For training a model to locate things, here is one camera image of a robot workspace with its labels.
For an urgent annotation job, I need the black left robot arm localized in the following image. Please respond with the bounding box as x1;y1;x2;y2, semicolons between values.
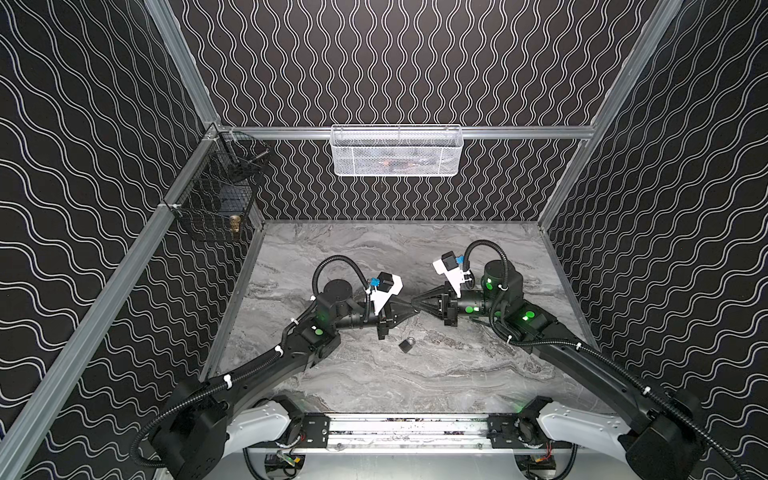
129;255;417;479

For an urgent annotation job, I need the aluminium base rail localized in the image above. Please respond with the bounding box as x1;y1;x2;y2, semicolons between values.
251;412;652;454

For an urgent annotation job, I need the black wire wall basket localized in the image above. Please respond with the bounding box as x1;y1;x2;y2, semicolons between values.
171;127;271;245

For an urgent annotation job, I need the black padlock farther back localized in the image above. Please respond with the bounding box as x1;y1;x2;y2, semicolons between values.
398;337;416;353

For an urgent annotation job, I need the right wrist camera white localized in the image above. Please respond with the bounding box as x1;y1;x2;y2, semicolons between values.
432;251;475;298

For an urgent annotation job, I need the white mesh wall basket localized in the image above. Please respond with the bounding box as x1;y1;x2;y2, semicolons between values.
329;124;464;177

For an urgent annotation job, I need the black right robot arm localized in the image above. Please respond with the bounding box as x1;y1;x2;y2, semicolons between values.
411;240;749;479

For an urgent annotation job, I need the brass fitting in basket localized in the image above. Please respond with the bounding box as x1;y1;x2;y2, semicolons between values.
229;215;242;235

